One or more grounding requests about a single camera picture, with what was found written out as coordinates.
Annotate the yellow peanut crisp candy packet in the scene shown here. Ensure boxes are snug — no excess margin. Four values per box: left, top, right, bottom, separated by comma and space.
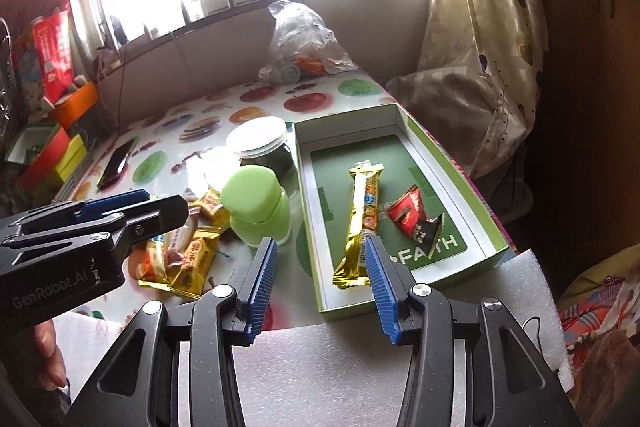
169, 228, 220, 298

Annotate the long gold snack bar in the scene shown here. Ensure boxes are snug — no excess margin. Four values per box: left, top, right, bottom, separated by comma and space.
332, 160, 384, 289

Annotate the red black triangular snack packet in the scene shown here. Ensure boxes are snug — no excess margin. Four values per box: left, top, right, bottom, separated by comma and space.
386, 185, 445, 255

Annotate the white brown sesame nougat packet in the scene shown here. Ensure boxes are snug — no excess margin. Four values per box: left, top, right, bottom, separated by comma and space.
163, 215, 198, 267

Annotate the person's left hand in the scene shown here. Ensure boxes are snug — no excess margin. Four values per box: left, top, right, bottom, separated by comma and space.
34, 321, 67, 391

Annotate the black smartphone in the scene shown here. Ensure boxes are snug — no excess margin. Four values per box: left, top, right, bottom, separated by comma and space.
96, 139, 137, 192

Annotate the gold yellow snack bar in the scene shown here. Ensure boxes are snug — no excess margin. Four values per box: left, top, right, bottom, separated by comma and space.
136, 234, 170, 291

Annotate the yellow-green striped box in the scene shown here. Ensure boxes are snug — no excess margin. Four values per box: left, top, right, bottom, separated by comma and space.
44, 134, 89, 191

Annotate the red textured box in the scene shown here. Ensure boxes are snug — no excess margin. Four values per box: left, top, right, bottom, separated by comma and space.
18, 126, 70, 191

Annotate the orange box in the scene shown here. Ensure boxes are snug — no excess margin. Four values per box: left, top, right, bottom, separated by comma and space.
48, 82, 100, 129

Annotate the light green frosted jar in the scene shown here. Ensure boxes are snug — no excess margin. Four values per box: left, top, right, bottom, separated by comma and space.
220, 166, 292, 248

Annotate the clear jar white lid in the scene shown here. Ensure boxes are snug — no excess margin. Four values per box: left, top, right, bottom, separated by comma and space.
226, 116, 294, 178

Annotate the red snack bag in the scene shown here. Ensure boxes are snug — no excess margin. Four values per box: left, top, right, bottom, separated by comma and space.
32, 1, 74, 105

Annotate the green gift box lid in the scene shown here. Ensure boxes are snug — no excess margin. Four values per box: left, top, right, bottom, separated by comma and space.
294, 104, 511, 320

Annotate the clear plastic bag with items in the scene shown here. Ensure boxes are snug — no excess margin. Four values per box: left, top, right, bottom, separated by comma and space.
259, 0, 358, 84

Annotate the beige patterned curtain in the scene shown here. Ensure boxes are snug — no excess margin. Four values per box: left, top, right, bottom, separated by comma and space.
385, 0, 548, 209

